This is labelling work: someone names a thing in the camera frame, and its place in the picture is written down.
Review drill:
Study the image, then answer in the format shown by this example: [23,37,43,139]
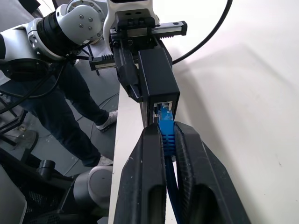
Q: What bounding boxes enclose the person's legs in dark jeans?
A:
[22,62,110,168]

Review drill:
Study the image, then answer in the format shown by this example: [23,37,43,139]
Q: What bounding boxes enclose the blue Ethernet cable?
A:
[156,104,182,224]

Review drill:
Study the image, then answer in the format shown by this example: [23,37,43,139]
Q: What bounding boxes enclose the black looping robot cable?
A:
[172,0,234,65]

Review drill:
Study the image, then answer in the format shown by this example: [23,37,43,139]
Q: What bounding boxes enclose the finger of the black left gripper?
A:
[159,39,174,69]
[113,45,143,103]

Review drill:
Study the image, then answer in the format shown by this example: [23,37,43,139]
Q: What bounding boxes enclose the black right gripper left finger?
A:
[114,123,168,224]

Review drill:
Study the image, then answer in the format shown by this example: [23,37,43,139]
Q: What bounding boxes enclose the black left arm cable bundle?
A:
[0,50,94,115]

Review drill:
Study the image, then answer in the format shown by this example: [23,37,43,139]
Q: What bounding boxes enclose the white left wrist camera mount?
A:
[102,0,161,51]

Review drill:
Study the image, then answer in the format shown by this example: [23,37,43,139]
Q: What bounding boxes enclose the small black box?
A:
[137,49,181,128]

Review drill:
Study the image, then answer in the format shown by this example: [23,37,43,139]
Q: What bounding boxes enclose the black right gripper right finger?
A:
[173,121,252,224]

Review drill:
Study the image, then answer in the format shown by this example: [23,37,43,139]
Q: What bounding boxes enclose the black mesh office chair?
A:
[0,130,110,224]

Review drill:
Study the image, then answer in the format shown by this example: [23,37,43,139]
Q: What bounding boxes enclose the silver robot body joint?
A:
[73,165,114,212]

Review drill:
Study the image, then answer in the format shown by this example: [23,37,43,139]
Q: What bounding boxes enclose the white sneaker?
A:
[97,155,114,167]
[96,111,118,131]

